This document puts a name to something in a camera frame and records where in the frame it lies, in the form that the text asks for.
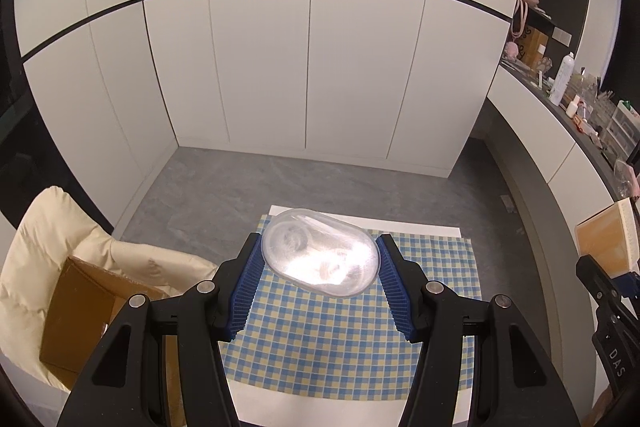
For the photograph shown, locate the white wall cabinets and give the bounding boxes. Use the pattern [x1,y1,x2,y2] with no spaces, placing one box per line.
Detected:
[15,0,526,178]

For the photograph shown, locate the clear drawer organizer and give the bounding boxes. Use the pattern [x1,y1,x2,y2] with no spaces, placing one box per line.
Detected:
[602,99,640,158]

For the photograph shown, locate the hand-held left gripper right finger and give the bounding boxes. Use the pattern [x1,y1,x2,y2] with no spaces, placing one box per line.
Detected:
[376,234,583,427]

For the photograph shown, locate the brown printed carton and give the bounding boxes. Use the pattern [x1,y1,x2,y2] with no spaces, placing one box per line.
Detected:
[515,27,551,68]

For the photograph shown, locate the cream padded chair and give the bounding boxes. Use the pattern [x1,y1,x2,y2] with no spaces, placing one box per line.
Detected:
[0,186,221,395]

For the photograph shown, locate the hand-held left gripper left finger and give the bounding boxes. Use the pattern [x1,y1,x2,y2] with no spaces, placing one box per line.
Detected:
[57,232,263,427]

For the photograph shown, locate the blue yellow checked tablecloth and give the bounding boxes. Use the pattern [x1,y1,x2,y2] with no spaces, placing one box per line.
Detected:
[220,214,483,403]

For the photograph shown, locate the pink cube box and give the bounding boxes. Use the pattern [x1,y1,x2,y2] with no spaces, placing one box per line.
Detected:
[575,198,640,278]

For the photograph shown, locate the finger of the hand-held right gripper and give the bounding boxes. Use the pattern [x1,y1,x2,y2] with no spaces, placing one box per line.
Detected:
[575,254,640,325]
[612,271,640,299]

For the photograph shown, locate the white spray bottle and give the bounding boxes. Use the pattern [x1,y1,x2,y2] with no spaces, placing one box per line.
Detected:
[550,52,576,104]

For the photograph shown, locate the clear plastic oval case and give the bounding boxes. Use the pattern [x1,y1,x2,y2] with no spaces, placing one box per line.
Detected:
[262,208,382,299]

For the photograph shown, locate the brown cardboard box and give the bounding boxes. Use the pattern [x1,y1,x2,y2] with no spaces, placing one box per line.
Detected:
[39,256,183,427]

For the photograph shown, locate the pink bag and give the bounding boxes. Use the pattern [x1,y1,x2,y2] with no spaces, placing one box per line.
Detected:
[511,0,543,40]

